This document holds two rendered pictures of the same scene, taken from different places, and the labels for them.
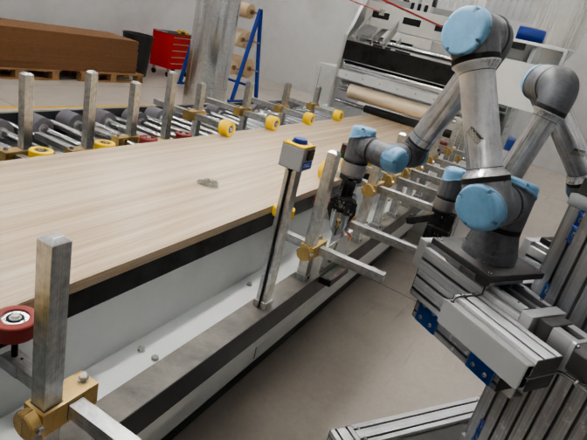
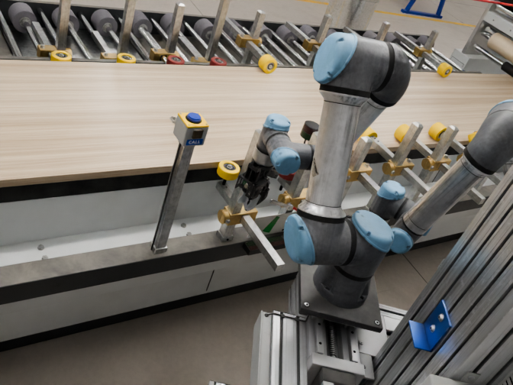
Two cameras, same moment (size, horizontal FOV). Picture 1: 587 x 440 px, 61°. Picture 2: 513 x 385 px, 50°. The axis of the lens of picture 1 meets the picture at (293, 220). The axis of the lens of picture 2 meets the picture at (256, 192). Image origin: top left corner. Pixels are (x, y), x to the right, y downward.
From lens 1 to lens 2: 0.87 m
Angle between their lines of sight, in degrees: 24
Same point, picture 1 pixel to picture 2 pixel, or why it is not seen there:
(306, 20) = not seen: outside the picture
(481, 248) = (321, 277)
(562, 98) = (485, 150)
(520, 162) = (430, 205)
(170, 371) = (27, 273)
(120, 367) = (14, 254)
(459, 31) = (324, 58)
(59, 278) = not seen: outside the picture
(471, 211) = (288, 240)
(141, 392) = not seen: outside the picture
